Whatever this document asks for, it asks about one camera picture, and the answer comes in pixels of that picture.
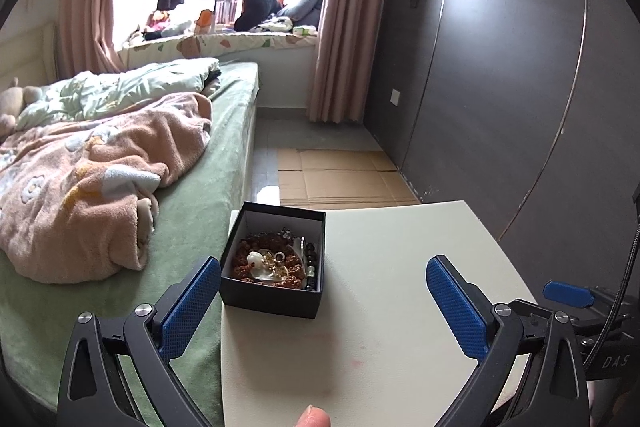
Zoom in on white printed cloth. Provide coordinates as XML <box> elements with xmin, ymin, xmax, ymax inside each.
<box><xmin>257</xmin><ymin>16</ymin><xmax>296</xmax><ymax>32</ymax></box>

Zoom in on light green quilt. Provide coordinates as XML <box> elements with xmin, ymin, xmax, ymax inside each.
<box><xmin>17</xmin><ymin>58</ymin><xmax>221</xmax><ymax>128</ymax></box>

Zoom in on flattened cardboard sheet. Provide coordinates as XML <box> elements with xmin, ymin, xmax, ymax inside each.
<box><xmin>277</xmin><ymin>148</ymin><xmax>418</xmax><ymax>208</ymax></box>

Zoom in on person's left hand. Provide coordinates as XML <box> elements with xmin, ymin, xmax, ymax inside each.
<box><xmin>294</xmin><ymin>404</ymin><xmax>332</xmax><ymax>427</ymax></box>

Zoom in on green bed sheet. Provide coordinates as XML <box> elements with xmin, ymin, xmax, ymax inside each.
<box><xmin>0</xmin><ymin>61</ymin><xmax>261</xmax><ymax>427</ymax></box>

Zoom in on pink floral fleece blanket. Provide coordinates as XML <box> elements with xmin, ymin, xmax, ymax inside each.
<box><xmin>0</xmin><ymin>92</ymin><xmax>213</xmax><ymax>283</ymax></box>

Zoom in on row of books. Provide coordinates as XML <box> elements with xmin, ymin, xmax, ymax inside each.
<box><xmin>215</xmin><ymin>0</ymin><xmax>243</xmax><ymax>25</ymax></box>

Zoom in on black bead bracelet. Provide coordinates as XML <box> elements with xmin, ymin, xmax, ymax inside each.
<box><xmin>302</xmin><ymin>239</ymin><xmax>321</xmax><ymax>293</ymax></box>

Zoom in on orange box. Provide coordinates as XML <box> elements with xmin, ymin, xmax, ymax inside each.
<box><xmin>194</xmin><ymin>8</ymin><xmax>217</xmax><ymax>34</ymax></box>

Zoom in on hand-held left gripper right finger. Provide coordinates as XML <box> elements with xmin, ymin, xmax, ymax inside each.
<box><xmin>425</xmin><ymin>255</ymin><xmax>591</xmax><ymax>427</ymax></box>

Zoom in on beige plush toy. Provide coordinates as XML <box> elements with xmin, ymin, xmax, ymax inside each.
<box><xmin>0</xmin><ymin>77</ymin><xmax>43</xmax><ymax>135</ymax></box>

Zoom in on black cable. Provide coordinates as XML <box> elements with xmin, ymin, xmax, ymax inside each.
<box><xmin>582</xmin><ymin>184</ymin><xmax>640</xmax><ymax>370</ymax></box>

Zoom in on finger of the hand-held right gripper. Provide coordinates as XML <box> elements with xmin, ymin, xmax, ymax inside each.
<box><xmin>542</xmin><ymin>279</ymin><xmax>631</xmax><ymax>338</ymax></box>

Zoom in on printed window seat cushion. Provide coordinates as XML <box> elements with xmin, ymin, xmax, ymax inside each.
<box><xmin>117</xmin><ymin>29</ymin><xmax>318</xmax><ymax>70</ymax></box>

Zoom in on pile of toys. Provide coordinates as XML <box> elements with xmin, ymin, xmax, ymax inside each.
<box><xmin>132</xmin><ymin>9</ymin><xmax>196</xmax><ymax>42</ymax></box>

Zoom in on black jewelry box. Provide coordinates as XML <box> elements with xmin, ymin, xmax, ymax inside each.
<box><xmin>218</xmin><ymin>202</ymin><xmax>327</xmax><ymax>320</ymax></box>

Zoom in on gold charm jewelry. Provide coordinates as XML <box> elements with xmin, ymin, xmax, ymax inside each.
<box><xmin>265</xmin><ymin>249</ymin><xmax>289</xmax><ymax>280</ymax></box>

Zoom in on black garment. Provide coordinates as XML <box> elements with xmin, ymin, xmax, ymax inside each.
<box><xmin>202</xmin><ymin>66</ymin><xmax>223</xmax><ymax>98</ymax></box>

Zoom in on silver bead chain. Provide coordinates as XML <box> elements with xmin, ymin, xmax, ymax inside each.
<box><xmin>245</xmin><ymin>227</ymin><xmax>296</xmax><ymax>241</ymax></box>

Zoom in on cream headboard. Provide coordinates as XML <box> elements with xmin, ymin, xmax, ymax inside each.
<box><xmin>0</xmin><ymin>21</ymin><xmax>60</xmax><ymax>90</ymax></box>

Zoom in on brown bead bracelet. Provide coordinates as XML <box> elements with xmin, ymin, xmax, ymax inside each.
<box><xmin>231</xmin><ymin>234</ymin><xmax>306</xmax><ymax>290</ymax></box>

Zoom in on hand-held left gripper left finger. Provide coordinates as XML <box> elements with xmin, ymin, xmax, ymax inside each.
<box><xmin>56</xmin><ymin>256</ymin><xmax>222</xmax><ymax>427</ymax></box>

